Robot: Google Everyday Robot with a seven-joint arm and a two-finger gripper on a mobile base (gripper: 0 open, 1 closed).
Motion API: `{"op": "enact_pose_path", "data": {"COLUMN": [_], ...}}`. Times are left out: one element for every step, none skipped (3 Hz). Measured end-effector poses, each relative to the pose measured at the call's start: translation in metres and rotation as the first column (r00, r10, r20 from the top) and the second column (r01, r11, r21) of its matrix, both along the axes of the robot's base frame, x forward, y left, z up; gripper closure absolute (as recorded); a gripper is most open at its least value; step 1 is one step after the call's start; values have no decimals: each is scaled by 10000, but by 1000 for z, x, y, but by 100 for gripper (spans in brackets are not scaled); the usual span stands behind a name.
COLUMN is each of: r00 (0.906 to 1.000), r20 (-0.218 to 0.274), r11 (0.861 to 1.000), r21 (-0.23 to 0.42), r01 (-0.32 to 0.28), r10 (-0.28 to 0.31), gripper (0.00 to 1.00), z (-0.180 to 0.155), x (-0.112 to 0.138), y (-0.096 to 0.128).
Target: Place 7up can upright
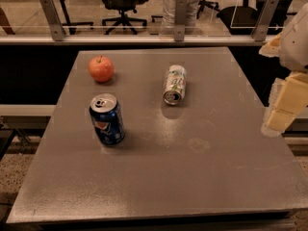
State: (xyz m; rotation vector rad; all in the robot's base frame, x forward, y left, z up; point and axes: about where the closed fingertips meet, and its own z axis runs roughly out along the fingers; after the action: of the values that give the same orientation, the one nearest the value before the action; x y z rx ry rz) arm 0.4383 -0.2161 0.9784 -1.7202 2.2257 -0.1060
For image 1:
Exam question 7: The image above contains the person in white trousers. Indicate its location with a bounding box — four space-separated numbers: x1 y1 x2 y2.
159 0 200 35

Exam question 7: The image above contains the black office chair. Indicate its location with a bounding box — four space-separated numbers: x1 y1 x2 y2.
101 0 149 35

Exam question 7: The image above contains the red apple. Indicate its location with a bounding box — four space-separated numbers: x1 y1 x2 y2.
88 55 114 83

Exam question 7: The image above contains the left metal railing bracket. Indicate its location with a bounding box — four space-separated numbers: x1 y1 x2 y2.
39 0 65 41

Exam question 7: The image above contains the white green 7up can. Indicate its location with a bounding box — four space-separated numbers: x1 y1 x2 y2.
163 64 187 105

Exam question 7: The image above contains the horizontal metal railing bar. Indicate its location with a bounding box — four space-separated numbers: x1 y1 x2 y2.
0 35 273 46

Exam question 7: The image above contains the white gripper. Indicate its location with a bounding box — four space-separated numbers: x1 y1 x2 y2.
259 4 308 137

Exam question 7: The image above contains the black round chair base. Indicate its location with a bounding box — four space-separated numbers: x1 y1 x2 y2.
218 0 290 35

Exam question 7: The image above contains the metal railing bracket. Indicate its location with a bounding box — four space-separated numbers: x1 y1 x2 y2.
251 0 279 41
173 0 187 41
39 0 65 41

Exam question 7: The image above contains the middle metal railing bracket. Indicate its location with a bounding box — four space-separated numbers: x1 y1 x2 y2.
173 0 187 41

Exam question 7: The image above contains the blue pepsi can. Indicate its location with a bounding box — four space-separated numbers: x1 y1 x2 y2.
89 93 125 146

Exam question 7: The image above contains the right metal railing bracket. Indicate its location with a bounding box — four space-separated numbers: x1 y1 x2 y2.
251 0 279 41

